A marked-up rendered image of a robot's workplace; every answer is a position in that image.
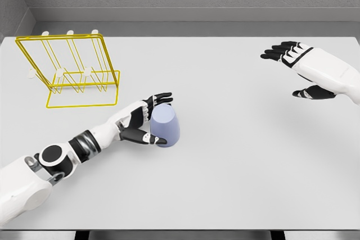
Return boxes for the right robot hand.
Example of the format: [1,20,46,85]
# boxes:
[260,40,356,101]

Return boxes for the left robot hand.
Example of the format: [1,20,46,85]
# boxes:
[112,92,174,146]

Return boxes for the lavender cup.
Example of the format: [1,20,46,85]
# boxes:
[150,104,181,148]

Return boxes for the yellow wire cup holder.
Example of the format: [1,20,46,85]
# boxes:
[15,29,121,109]

